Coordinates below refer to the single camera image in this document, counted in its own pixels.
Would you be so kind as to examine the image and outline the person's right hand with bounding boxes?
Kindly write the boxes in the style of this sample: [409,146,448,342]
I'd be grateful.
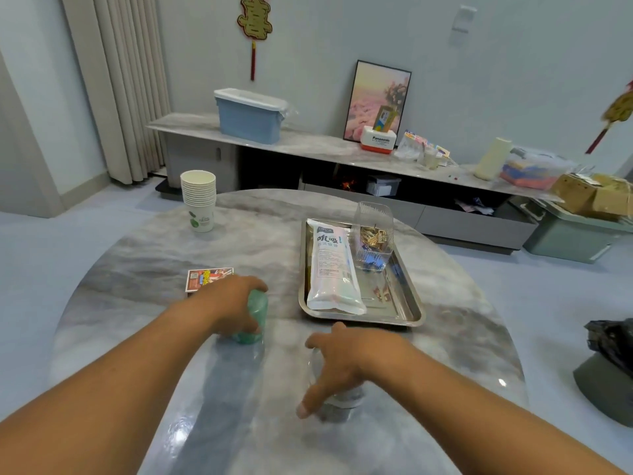
[295,321,397,420]

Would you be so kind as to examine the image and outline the person's left hand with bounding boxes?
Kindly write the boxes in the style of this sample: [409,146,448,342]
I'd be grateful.
[193,274,270,340]

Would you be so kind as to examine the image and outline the translucent green plastic cup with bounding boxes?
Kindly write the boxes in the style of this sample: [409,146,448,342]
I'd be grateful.
[232,288,270,345]

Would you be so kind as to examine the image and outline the colourful matchbox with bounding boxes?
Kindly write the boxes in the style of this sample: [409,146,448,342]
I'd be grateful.
[185,267,235,295]

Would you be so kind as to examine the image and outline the clear round plastic bowl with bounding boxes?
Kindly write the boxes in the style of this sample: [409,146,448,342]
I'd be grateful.
[309,346,369,424]

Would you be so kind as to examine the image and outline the metal tray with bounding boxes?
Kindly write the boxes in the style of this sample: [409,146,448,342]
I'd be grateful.
[297,216,427,329]

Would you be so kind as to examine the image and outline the clear printed plastic bag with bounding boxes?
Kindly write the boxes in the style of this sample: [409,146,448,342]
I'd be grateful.
[305,218,368,317]

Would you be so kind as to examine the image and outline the group of white paper cups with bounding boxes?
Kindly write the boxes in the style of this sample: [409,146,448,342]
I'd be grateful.
[180,170,218,234]

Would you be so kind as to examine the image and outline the clear ribbed organizer box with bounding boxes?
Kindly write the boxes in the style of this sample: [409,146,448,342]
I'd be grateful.
[354,201,397,273]

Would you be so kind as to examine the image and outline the person's right forearm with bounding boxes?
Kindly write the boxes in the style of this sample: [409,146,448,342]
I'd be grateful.
[380,336,629,475]

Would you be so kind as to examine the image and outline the person's left forearm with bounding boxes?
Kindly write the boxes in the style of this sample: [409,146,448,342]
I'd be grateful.
[0,301,214,475]

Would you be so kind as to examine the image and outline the grey cabinet with marble top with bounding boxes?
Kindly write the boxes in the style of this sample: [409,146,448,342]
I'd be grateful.
[146,111,565,253]

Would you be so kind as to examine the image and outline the white box in cabinet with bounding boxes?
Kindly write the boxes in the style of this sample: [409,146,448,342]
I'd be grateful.
[367,175,403,198]

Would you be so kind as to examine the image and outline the blue storage box white lid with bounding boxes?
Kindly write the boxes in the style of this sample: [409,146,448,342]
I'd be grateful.
[214,88,291,144]

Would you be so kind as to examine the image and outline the loose papers in cabinet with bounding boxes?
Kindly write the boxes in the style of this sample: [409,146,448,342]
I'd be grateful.
[455,197,497,214]

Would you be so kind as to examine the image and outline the white and red small box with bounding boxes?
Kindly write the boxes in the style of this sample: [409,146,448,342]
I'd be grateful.
[359,126,398,154]

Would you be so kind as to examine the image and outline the clear bag of snacks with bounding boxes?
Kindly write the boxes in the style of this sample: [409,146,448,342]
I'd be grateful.
[394,131,429,161]

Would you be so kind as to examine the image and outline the small colourful box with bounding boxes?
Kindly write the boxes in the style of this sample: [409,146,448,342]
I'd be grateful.
[372,106,397,133]

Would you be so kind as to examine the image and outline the beige curtain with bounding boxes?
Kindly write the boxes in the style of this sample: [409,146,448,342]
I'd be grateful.
[59,0,174,186]

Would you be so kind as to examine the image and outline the framed pink picture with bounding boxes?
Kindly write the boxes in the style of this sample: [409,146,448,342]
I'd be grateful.
[343,60,413,144]

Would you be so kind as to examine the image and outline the cream paper roll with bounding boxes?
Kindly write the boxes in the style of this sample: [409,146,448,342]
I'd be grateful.
[473,137,514,182]

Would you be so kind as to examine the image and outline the trash bin with black bag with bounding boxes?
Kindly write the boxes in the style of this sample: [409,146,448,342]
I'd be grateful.
[574,318,633,428]

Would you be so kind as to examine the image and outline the grey green storage bin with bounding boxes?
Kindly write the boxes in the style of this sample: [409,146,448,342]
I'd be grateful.
[514,197,633,264]

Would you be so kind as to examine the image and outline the clear storage box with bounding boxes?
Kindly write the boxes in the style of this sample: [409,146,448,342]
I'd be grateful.
[499,146,575,191]

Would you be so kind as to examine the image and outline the cardboard box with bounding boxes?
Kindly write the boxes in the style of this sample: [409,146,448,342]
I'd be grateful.
[551,171,633,222]

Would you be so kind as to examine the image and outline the white wall switch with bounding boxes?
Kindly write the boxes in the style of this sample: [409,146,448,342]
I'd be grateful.
[452,5,479,34]

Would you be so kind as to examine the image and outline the red gold string wall hanging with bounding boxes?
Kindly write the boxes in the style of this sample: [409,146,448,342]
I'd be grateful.
[586,82,633,156]

